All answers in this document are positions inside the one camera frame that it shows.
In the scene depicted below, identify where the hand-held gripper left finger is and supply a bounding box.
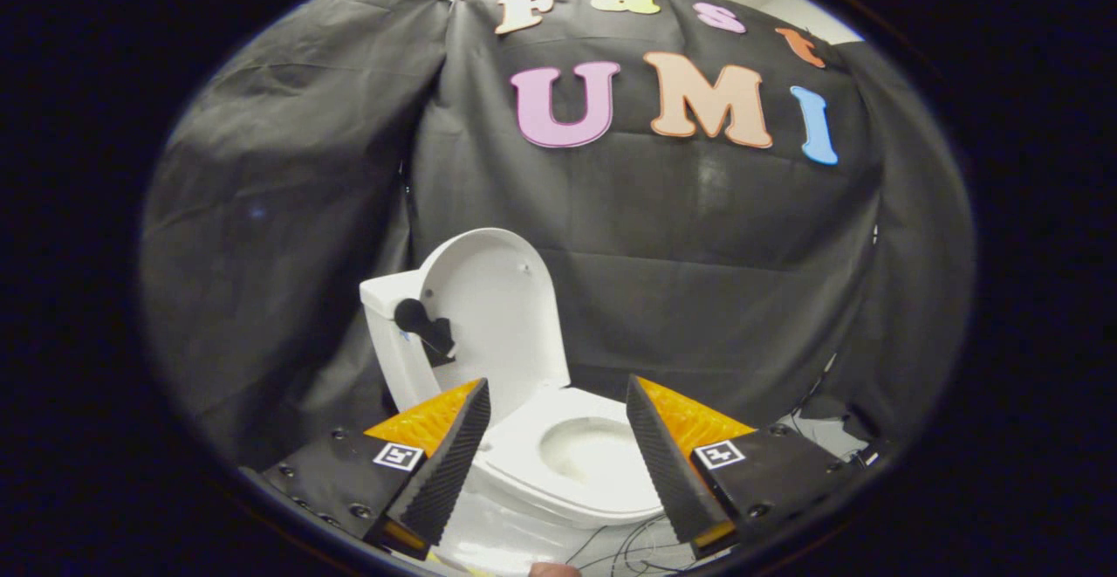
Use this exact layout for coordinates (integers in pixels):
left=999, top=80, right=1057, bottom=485
left=240, top=378, right=491, bottom=560

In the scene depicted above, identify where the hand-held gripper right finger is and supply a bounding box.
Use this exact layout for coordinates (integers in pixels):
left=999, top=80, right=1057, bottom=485
left=626, top=374, right=874, bottom=559

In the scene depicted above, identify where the black lid handle knob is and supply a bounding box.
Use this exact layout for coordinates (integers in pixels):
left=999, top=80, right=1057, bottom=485
left=394, top=298, right=456, bottom=360

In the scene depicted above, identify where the white toilet lid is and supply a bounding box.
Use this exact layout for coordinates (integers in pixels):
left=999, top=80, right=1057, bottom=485
left=417, top=228, right=572, bottom=425

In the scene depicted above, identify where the white toilet seat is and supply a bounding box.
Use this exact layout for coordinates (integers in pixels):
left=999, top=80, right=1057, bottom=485
left=476, top=385, right=668, bottom=527

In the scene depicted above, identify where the black backdrop cloth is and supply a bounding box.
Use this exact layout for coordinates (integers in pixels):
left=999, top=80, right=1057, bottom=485
left=140, top=0, right=974, bottom=473

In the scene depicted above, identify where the tangle of floor cables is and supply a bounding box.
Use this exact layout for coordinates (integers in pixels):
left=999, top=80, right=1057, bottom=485
left=563, top=367, right=887, bottom=576

